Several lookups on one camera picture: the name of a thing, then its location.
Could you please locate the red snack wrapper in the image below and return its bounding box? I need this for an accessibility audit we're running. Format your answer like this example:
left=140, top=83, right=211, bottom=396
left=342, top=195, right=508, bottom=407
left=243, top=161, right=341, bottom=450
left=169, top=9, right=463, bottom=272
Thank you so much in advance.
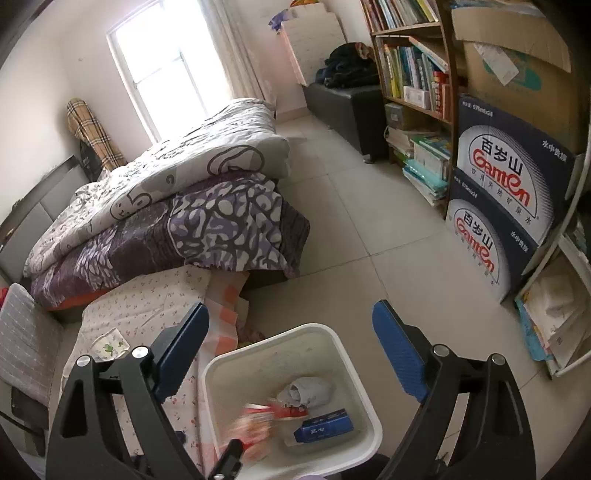
left=228, top=400, right=308, bottom=461

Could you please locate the crushed floral paper cup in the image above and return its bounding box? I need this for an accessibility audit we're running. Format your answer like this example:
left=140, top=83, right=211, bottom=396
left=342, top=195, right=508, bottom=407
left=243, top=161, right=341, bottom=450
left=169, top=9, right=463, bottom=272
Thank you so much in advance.
left=89, top=328, right=130, bottom=362

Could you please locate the white tissue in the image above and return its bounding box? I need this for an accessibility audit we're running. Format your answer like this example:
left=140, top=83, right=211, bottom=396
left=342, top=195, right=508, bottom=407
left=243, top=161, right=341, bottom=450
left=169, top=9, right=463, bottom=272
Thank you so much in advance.
left=276, top=377, right=332, bottom=409

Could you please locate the blue tall carton box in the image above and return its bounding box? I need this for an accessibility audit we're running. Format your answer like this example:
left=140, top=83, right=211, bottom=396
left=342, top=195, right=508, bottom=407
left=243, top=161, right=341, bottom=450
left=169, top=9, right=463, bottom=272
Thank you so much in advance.
left=294, top=409, right=353, bottom=444

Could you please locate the white plastic trash bin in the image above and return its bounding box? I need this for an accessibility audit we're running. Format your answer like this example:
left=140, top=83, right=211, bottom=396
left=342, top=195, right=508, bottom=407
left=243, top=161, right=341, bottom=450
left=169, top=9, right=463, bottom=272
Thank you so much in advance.
left=200, top=323, right=383, bottom=479

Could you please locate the grey checked cushion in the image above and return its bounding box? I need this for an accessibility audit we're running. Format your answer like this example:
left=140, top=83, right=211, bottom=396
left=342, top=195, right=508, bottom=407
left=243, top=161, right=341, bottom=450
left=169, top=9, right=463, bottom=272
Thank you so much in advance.
left=0, top=283, right=64, bottom=407

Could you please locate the white low shelf with papers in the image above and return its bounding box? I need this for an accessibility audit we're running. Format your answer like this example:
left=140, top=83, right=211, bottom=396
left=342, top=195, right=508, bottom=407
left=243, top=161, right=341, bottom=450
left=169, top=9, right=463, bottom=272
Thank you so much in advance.
left=515, top=157, right=590, bottom=379

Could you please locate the cherry print table cloth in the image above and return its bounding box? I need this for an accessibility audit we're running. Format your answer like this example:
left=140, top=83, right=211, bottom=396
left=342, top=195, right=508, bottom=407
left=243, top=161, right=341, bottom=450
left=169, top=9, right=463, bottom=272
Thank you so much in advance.
left=62, top=266, right=247, bottom=474

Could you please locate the lower Ganten water carton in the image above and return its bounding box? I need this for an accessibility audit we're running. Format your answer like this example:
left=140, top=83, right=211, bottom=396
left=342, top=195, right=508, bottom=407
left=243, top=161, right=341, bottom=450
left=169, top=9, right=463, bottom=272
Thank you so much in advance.
left=446, top=169, right=538, bottom=302

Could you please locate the ganten water carton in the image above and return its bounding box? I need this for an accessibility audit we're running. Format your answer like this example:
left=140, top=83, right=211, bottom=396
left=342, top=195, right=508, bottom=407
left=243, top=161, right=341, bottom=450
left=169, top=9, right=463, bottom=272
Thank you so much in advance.
left=457, top=95, right=576, bottom=245
left=446, top=169, right=538, bottom=302

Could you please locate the purple patterned bed sheet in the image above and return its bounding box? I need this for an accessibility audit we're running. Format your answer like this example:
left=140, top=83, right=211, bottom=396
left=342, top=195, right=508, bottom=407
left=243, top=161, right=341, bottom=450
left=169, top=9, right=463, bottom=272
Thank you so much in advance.
left=29, top=172, right=311, bottom=311

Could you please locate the bed with dark headboard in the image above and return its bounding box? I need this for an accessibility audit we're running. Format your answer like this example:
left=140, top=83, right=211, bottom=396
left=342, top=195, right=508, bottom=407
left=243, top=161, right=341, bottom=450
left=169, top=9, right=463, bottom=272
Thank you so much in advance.
left=1, top=157, right=288, bottom=320

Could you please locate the upper Ganten water carton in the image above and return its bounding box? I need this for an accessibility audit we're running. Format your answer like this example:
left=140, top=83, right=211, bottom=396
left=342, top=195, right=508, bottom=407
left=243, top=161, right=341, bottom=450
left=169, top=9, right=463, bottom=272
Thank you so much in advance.
left=457, top=95, right=576, bottom=245

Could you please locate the black bag hanging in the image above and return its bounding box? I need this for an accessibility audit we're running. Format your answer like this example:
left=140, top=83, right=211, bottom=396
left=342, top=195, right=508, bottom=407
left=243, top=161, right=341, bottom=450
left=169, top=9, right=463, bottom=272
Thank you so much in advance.
left=79, top=140, right=103, bottom=182

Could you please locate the plaid fabric hanging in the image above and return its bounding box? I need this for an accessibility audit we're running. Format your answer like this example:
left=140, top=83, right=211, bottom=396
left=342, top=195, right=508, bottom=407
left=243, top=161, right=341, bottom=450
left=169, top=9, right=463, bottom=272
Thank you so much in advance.
left=66, top=98, right=127, bottom=171

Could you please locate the white cartoon print duvet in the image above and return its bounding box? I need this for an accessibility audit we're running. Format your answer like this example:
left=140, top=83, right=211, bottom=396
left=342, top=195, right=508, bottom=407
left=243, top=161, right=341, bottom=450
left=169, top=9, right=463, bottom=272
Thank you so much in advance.
left=23, top=98, right=291, bottom=278

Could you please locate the black storage bench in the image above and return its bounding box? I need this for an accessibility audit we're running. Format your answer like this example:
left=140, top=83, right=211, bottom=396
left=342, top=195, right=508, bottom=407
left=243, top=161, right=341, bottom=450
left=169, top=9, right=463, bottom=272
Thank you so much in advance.
left=303, top=83, right=390, bottom=163

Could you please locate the brown cardboard box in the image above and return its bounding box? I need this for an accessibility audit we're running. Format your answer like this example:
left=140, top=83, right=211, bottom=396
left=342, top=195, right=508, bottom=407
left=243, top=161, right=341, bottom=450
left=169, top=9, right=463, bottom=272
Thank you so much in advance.
left=452, top=2, right=589, bottom=153

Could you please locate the sheer white curtain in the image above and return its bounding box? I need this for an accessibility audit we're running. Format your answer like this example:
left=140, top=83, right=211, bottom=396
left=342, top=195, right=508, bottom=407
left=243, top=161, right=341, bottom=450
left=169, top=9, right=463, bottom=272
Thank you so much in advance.
left=201, top=0, right=277, bottom=108

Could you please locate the wooden bookshelf with books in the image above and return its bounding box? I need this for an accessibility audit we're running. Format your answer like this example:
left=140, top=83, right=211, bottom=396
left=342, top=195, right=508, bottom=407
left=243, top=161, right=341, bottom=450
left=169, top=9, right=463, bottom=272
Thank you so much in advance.
left=361, top=1, right=463, bottom=210

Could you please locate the dark clothes pile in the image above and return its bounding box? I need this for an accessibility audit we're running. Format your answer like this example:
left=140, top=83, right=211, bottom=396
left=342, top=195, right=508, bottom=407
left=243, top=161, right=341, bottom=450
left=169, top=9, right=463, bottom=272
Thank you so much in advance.
left=315, top=42, right=380, bottom=89

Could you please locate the window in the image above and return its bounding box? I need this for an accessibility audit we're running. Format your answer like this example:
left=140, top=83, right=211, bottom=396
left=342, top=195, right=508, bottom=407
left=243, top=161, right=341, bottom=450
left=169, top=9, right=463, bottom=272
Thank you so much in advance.
left=108, top=1, right=232, bottom=142

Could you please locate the pink white folded panel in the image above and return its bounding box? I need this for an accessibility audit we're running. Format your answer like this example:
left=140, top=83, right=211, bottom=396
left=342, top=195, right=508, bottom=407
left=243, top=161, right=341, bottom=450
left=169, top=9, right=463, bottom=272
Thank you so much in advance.
left=280, top=3, right=346, bottom=86

